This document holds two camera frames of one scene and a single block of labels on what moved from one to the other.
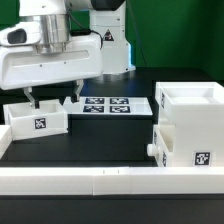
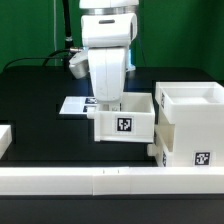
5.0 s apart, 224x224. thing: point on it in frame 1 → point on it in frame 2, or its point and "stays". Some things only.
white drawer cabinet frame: x=195 y=110 stays
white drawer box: x=37 y=118 → x=128 y=120
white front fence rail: x=110 y=180 stays
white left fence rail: x=5 y=139 stays
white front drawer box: x=164 y=144 stays
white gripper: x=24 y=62 → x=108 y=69
